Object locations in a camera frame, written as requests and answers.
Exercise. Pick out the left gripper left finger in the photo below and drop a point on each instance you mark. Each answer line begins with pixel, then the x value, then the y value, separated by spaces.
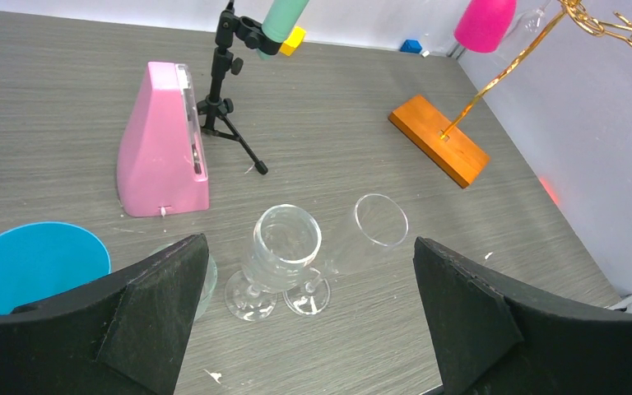
pixel 125 333

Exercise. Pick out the clear ribbed wine glass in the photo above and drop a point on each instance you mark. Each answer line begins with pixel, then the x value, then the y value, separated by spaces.
pixel 208 287

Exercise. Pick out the clear flute wine glass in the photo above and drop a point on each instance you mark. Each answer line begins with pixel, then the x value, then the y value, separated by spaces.
pixel 369 230

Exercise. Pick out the yellow banana toy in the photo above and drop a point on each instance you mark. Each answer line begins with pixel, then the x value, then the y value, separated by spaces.
pixel 293 42

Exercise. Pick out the orange wooden rack base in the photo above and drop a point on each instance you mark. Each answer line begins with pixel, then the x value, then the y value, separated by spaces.
pixel 445 144

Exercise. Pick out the blue wine glass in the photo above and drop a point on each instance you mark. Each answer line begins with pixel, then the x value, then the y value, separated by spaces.
pixel 43 259

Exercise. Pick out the pink phone stand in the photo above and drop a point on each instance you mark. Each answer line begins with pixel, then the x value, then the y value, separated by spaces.
pixel 154 172

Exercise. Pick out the pink wine glass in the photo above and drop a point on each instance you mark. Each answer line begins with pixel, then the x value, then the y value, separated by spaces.
pixel 484 23

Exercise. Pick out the clear tall wine glass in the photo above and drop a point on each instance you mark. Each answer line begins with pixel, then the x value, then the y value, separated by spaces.
pixel 524 30

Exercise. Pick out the blue block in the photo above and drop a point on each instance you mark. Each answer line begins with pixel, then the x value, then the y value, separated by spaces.
pixel 411 46

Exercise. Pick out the green microphone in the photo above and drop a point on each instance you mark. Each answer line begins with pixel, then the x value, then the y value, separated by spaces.
pixel 278 24

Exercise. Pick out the gold wine glass rack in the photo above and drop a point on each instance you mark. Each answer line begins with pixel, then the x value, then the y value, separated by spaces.
pixel 578 13

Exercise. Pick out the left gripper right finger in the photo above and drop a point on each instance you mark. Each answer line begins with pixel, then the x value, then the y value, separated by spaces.
pixel 493 334

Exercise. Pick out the smartphone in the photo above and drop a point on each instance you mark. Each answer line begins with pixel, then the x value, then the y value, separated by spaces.
pixel 192 123

